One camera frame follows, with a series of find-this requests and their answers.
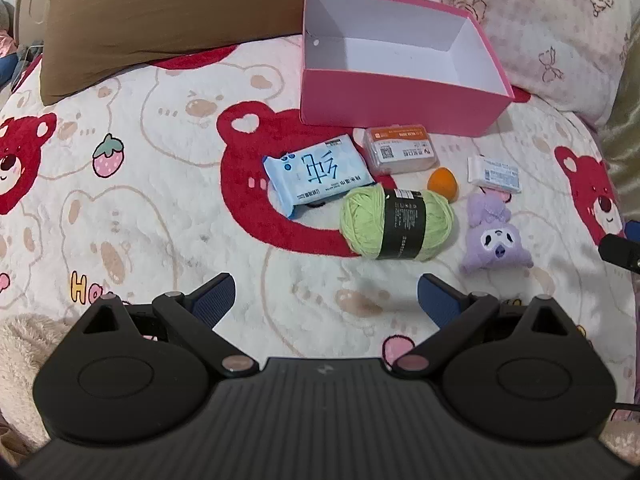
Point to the pink patterned pillow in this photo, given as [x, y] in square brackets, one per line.
[550, 25]

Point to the fluffy beige blanket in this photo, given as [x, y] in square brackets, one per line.
[30, 350]

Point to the olive green cloth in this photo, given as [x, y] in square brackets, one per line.
[622, 125]

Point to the pink cardboard box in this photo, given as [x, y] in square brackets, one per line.
[390, 100]

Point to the beige bed headboard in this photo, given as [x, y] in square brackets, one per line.
[32, 0]

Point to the purple plush toy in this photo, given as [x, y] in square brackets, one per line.
[492, 240]

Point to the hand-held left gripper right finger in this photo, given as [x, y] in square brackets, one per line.
[434, 297]

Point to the clear plastic box orange label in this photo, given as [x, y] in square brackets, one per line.
[400, 152]

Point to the orange makeup sponge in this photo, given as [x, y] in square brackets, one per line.
[440, 181]

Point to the brown pillow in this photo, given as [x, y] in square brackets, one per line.
[175, 15]

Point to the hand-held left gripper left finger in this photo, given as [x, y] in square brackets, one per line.
[216, 297]

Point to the bear printed blanket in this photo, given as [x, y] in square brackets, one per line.
[150, 210]

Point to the blue wet wipes pack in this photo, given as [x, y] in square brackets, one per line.
[315, 172]

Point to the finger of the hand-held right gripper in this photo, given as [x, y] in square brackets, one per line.
[620, 251]

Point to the grey plush toy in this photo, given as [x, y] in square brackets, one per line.
[6, 45]

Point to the small white packet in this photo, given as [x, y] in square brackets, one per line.
[492, 174]

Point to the green yarn ball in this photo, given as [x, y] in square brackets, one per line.
[360, 220]

